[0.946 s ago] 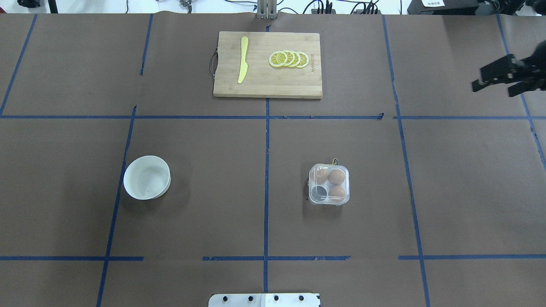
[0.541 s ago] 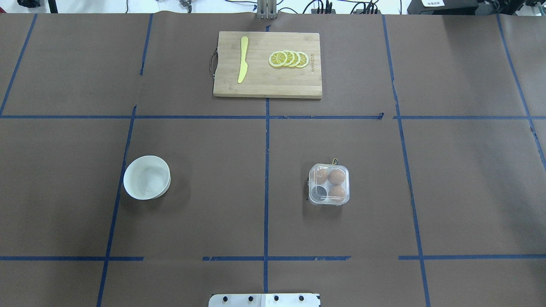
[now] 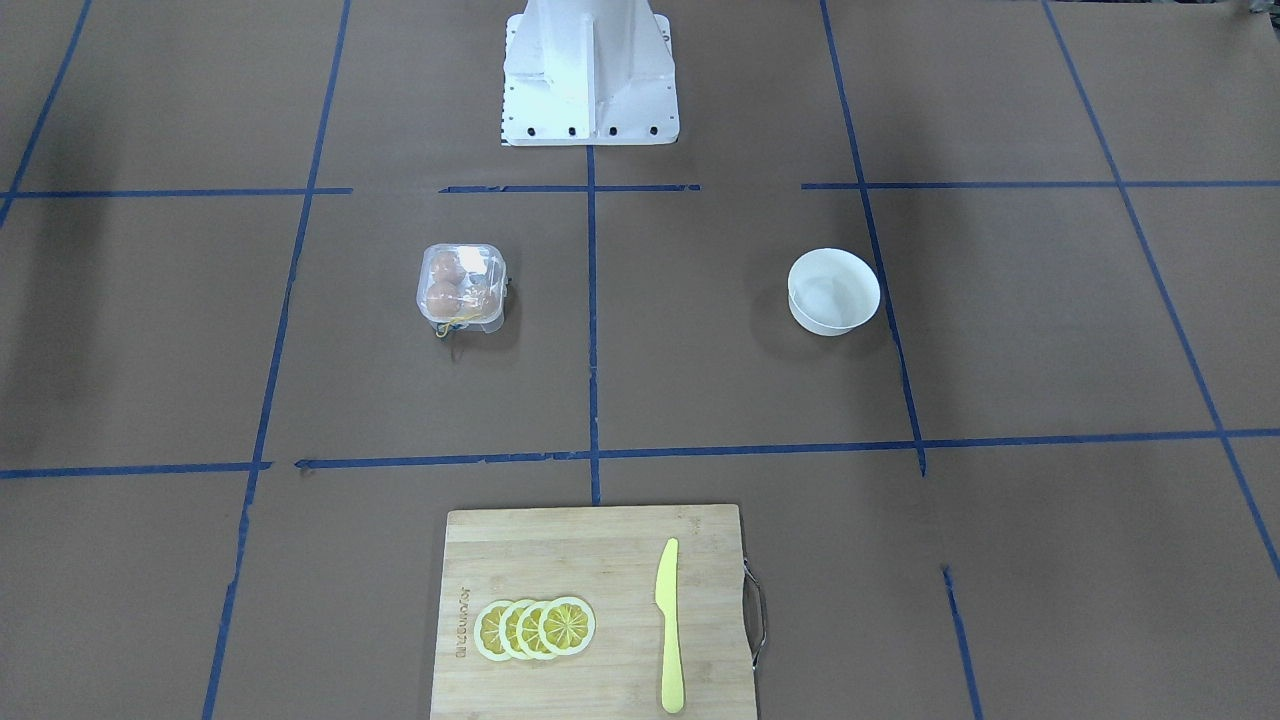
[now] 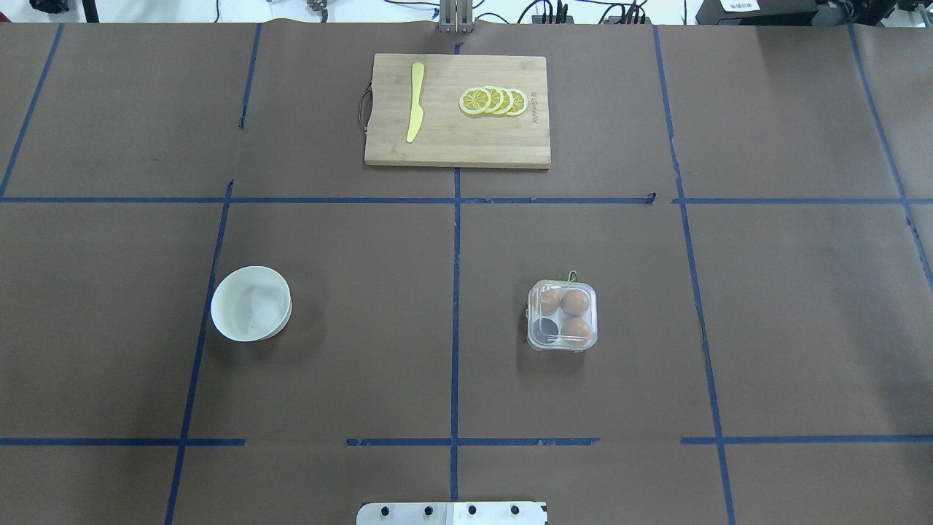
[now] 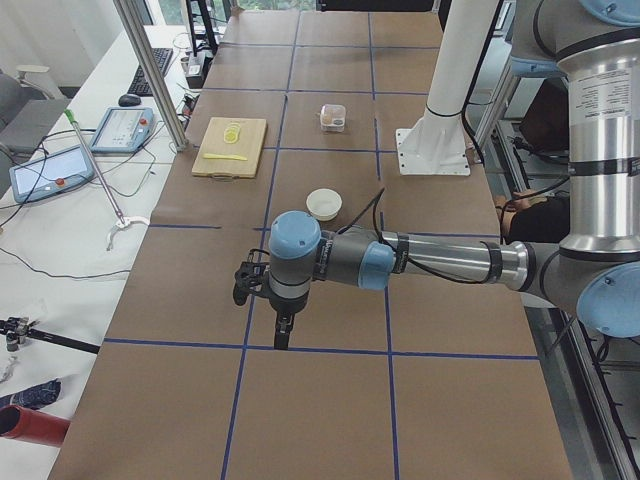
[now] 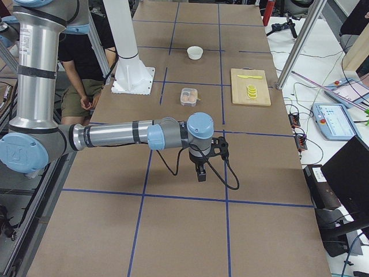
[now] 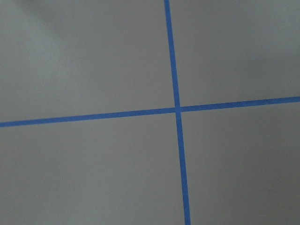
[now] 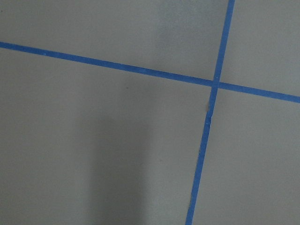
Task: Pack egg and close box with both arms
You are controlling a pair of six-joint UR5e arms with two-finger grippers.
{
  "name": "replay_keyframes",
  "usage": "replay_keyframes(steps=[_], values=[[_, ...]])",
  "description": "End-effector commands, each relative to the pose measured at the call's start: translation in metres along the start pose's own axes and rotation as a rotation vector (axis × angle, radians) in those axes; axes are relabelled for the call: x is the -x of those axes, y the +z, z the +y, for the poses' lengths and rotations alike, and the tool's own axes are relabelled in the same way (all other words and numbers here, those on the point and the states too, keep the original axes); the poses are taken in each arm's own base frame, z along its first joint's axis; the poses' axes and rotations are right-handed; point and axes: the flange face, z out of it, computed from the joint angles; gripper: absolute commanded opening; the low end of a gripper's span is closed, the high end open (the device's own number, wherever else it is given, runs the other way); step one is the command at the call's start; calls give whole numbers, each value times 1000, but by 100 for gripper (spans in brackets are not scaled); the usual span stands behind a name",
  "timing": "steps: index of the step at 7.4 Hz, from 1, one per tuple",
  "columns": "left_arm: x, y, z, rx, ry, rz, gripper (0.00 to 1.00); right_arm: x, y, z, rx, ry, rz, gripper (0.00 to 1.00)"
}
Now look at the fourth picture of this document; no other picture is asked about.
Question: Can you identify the clear plastic egg box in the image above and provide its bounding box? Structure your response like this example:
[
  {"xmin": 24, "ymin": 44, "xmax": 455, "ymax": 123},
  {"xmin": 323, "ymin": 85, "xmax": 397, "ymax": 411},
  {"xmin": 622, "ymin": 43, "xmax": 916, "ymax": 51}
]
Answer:
[{"xmin": 524, "ymin": 270, "xmax": 599, "ymax": 353}]

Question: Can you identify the brown egg from bowl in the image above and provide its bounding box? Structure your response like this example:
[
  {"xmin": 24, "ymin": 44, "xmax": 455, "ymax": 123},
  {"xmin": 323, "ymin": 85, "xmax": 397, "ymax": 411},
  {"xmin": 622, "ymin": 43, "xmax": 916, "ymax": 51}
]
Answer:
[{"xmin": 533, "ymin": 288, "xmax": 561, "ymax": 316}]

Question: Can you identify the brown egg upper right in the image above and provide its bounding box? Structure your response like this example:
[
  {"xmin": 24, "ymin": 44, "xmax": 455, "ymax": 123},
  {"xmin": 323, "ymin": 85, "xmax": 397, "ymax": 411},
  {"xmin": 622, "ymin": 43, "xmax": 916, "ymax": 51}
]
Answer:
[{"xmin": 561, "ymin": 288, "xmax": 592, "ymax": 318}]

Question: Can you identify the brown egg lower right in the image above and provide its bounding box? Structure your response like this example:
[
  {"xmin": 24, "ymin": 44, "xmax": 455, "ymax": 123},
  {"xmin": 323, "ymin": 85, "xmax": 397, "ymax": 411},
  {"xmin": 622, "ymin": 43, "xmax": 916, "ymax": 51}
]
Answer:
[{"xmin": 561, "ymin": 318, "xmax": 593, "ymax": 348}]

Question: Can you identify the black box top right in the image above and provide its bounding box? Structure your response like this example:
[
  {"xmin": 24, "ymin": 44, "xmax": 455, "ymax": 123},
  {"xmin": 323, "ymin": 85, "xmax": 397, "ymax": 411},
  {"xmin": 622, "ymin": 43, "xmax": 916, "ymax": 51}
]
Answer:
[{"xmin": 695, "ymin": 1, "xmax": 819, "ymax": 26}]

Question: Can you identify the wooden cutting board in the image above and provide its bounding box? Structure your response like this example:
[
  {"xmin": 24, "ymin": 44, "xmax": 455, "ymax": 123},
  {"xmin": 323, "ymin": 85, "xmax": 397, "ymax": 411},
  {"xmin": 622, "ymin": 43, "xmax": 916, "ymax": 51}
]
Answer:
[{"xmin": 364, "ymin": 53, "xmax": 551, "ymax": 170}]

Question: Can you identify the yellow plastic knife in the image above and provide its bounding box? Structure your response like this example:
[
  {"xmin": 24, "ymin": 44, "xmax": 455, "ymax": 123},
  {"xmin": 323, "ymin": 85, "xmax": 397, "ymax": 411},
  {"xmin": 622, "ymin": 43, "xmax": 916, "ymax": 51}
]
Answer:
[{"xmin": 405, "ymin": 62, "xmax": 426, "ymax": 144}]

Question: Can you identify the front lemon slice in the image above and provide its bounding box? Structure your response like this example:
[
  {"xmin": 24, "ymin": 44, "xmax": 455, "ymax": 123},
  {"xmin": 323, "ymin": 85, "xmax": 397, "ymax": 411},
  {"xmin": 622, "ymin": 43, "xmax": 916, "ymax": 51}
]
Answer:
[{"xmin": 458, "ymin": 87, "xmax": 493, "ymax": 115}]

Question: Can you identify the lemon slice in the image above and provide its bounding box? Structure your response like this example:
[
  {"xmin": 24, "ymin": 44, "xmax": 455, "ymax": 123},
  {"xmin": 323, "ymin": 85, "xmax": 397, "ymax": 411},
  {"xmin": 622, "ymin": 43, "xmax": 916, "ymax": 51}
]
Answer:
[
  {"xmin": 458, "ymin": 87, "xmax": 493, "ymax": 115},
  {"xmin": 481, "ymin": 85, "xmax": 504, "ymax": 114},
  {"xmin": 504, "ymin": 87, "xmax": 528, "ymax": 117},
  {"xmin": 490, "ymin": 87, "xmax": 514, "ymax": 115}
]

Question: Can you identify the rear lemon slice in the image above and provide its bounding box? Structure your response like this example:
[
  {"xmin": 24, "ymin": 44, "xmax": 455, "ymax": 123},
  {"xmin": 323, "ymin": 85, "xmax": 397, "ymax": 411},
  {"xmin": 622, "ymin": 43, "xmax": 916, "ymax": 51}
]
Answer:
[{"xmin": 504, "ymin": 87, "xmax": 528, "ymax": 117}]

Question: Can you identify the white round bowl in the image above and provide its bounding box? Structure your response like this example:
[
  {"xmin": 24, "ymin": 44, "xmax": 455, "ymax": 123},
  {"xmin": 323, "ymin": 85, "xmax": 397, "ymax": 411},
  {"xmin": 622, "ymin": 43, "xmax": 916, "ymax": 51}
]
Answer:
[{"xmin": 210, "ymin": 265, "xmax": 293, "ymax": 343}]

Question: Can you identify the white metal plate with bolts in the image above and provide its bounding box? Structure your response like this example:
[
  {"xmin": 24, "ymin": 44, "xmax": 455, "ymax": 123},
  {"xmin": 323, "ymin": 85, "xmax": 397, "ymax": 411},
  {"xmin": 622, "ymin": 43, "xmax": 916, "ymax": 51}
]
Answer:
[{"xmin": 356, "ymin": 501, "xmax": 549, "ymax": 524}]

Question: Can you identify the grey metal bracket at top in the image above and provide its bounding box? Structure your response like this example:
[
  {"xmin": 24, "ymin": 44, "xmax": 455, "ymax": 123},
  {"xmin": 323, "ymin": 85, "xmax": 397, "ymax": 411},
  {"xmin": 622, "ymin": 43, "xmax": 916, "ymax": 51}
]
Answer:
[{"xmin": 437, "ymin": 0, "xmax": 475, "ymax": 34}]

